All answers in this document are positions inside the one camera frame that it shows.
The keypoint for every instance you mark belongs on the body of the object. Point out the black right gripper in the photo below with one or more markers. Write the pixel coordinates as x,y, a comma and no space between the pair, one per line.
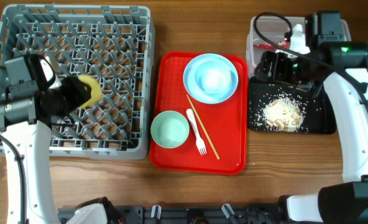
278,60

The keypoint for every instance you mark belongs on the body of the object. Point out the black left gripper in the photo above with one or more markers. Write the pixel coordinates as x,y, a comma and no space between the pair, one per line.
81,94

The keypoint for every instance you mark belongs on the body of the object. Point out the red snack wrapper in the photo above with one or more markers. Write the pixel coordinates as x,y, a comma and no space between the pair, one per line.
268,46

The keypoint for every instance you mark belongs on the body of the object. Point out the yellow plastic cup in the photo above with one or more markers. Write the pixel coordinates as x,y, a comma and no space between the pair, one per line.
95,91

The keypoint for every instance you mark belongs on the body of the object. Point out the large light blue plate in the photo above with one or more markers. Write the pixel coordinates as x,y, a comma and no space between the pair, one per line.
194,91

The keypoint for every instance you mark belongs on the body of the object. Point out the light blue small bowl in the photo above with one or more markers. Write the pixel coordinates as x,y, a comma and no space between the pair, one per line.
212,76

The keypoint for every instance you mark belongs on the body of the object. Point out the wooden chopstick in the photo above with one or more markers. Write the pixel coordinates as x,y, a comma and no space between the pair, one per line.
204,130

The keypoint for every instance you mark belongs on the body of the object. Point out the green saucer bowl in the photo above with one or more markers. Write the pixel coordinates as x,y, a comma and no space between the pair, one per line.
169,129

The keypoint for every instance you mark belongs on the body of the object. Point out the white plastic fork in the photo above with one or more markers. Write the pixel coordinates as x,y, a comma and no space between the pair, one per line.
200,144

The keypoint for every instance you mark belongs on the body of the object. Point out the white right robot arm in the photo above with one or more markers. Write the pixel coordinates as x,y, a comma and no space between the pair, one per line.
340,69

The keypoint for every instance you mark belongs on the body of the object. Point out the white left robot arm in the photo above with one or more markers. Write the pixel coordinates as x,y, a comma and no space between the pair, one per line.
26,142

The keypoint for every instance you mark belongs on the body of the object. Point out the clear plastic waste bin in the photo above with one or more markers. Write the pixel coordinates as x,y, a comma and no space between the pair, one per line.
271,27

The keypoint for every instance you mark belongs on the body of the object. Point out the grey plastic dishwasher rack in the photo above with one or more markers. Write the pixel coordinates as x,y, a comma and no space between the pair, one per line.
114,45

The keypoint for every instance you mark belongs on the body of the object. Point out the black food waste tray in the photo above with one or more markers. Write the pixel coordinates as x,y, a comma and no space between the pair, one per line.
319,118

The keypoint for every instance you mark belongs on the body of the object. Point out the rice and nut leftovers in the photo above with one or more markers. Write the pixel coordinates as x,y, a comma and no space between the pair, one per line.
280,113

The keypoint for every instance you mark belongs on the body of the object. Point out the red plastic tray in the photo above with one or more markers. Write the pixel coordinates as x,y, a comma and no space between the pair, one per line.
226,122

